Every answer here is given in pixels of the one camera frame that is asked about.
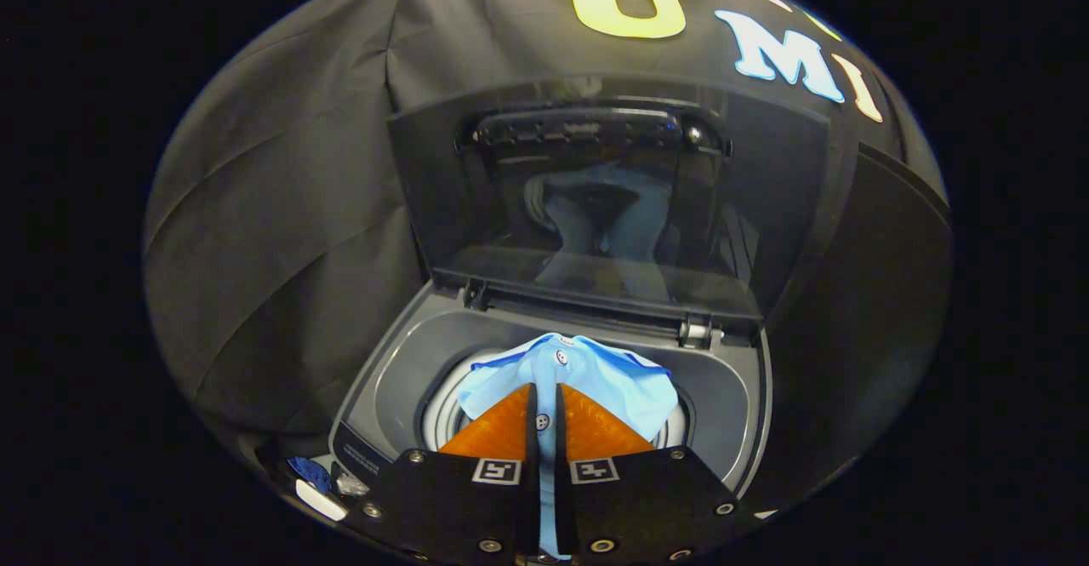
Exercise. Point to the white oblong object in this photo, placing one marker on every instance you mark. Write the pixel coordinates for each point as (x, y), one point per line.
(322, 500)

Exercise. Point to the light blue polo shirt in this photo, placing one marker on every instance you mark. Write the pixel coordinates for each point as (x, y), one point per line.
(595, 379)

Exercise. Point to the black backdrop cloth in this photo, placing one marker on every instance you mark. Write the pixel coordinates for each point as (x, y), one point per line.
(281, 208)

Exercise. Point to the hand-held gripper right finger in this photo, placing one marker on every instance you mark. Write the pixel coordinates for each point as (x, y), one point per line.
(561, 438)

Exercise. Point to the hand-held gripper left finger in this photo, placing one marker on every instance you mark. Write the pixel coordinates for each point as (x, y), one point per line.
(533, 438)

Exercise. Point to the dark glass washing machine lid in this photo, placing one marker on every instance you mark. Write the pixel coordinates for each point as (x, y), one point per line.
(766, 208)

